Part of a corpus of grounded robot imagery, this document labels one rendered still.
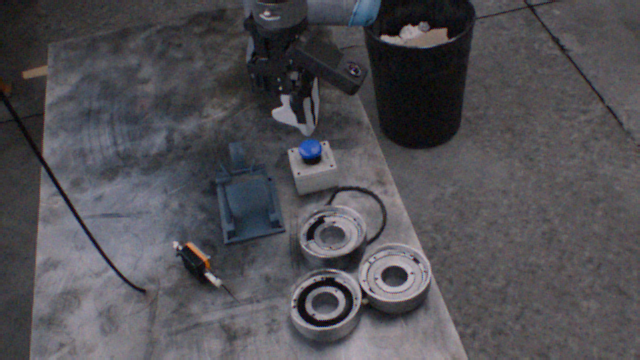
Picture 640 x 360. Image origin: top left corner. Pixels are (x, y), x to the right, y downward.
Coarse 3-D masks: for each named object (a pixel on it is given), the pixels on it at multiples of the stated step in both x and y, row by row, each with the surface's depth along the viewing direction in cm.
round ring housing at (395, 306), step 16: (368, 256) 113; (384, 256) 114; (416, 256) 113; (368, 272) 112; (384, 272) 112; (400, 272) 113; (368, 288) 110; (384, 288) 109; (400, 288) 109; (384, 304) 107; (400, 304) 107; (416, 304) 108
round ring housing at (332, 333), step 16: (320, 272) 112; (336, 272) 111; (320, 288) 110; (352, 288) 110; (288, 304) 108; (320, 304) 112; (336, 304) 111; (352, 320) 106; (320, 336) 105; (336, 336) 106
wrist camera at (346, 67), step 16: (304, 32) 106; (288, 48) 104; (304, 48) 104; (320, 48) 106; (336, 48) 107; (304, 64) 105; (320, 64) 104; (336, 64) 105; (352, 64) 106; (336, 80) 105; (352, 80) 105
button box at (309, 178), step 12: (324, 144) 129; (300, 156) 128; (324, 156) 128; (300, 168) 126; (312, 168) 126; (324, 168) 126; (336, 168) 125; (300, 180) 125; (312, 180) 126; (324, 180) 127; (336, 180) 127; (300, 192) 127; (312, 192) 128
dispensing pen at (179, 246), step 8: (176, 248) 119; (184, 248) 117; (184, 256) 116; (192, 256) 116; (184, 264) 119; (192, 264) 115; (200, 264) 114; (192, 272) 117; (200, 272) 115; (208, 272) 115; (200, 280) 116; (216, 280) 114; (224, 288) 113; (232, 296) 112
